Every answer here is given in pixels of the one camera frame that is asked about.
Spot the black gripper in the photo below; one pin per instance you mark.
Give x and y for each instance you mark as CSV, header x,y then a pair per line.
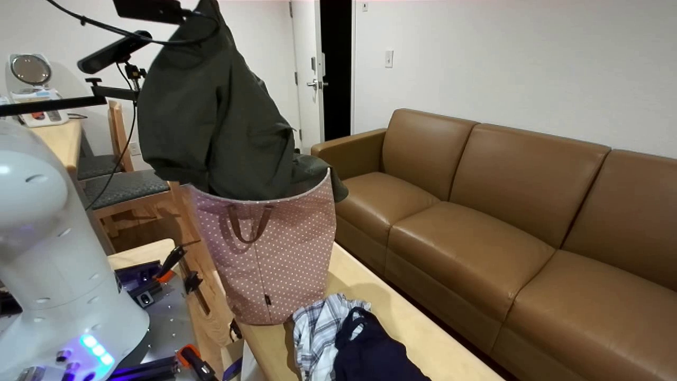
x,y
162,11

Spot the dark green cloth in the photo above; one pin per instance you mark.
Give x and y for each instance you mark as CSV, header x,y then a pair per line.
x,y
206,119

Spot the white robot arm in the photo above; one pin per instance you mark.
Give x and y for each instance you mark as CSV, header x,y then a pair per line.
x,y
76,319

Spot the pink patterned laundry bag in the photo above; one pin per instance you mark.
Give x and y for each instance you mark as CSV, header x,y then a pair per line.
x,y
271,254

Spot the white plaid cloth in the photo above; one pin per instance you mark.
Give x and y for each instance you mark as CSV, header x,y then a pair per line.
x,y
313,334

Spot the navy blue cloth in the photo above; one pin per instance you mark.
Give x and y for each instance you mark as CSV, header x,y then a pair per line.
x,y
363,352

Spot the round mirror on stand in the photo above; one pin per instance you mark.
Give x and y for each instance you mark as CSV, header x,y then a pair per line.
x,y
27,77

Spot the wooden chair grey cushion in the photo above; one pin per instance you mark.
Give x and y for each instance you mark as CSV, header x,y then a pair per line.
x,y
125,206

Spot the black red clamp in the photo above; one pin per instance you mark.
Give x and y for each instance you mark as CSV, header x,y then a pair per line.
x,y
165,271

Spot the brown leather sofa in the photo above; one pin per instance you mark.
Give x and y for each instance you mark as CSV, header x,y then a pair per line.
x,y
553,257

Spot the black camera on boom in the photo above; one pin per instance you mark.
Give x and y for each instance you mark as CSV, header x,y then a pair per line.
x,y
114,51

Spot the white door with handle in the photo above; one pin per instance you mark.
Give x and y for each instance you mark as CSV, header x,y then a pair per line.
x,y
308,71

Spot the white light switch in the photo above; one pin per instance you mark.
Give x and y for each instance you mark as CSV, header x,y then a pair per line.
x,y
389,57

